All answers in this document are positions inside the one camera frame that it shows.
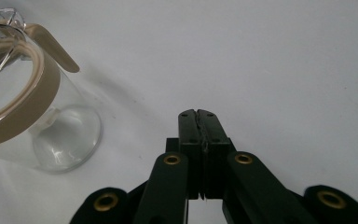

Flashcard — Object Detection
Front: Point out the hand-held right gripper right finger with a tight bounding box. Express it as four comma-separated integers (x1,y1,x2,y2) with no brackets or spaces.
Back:
197,108,237,201

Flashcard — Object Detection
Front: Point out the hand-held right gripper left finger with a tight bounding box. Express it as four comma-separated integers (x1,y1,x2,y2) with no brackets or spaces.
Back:
165,108,205,201

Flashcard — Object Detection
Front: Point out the clear glass pitcher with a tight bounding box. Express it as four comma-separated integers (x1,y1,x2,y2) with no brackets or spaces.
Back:
0,7,103,174

